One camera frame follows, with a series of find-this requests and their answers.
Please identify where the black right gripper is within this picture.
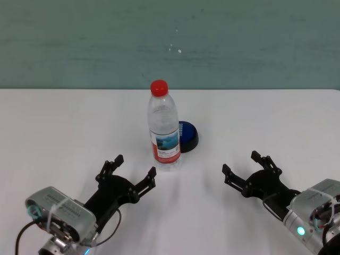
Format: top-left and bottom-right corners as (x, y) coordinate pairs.
(222, 150), (301, 222)

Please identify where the white right camera zip tie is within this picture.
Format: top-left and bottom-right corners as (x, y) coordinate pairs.
(308, 188), (336, 228)

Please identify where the white left camera zip tie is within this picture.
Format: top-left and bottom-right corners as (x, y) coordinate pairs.
(47, 198), (72, 232)

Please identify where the clear red-capped water bottle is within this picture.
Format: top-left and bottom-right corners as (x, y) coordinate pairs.
(147, 79), (182, 172)

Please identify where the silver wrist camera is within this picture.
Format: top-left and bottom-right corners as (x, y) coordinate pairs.
(24, 186), (98, 244)
(289, 178), (340, 230)

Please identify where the white camera zip tie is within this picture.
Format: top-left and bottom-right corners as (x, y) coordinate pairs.
(47, 198), (72, 232)
(308, 188), (336, 228)

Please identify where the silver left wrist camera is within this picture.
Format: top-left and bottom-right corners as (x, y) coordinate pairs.
(24, 186), (98, 244)

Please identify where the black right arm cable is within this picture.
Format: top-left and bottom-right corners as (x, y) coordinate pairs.
(262, 193), (284, 220)

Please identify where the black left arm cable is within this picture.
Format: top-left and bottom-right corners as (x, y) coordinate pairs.
(14, 209), (122, 255)

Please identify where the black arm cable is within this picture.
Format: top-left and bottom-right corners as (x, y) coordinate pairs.
(262, 193), (284, 220)
(14, 209), (122, 255)

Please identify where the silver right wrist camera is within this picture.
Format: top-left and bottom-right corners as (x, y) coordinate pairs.
(289, 178), (340, 230)

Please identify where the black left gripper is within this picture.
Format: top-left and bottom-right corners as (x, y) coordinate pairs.
(83, 154), (158, 232)

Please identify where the blue button on black base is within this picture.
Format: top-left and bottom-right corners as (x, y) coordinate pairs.
(178, 121), (200, 154)

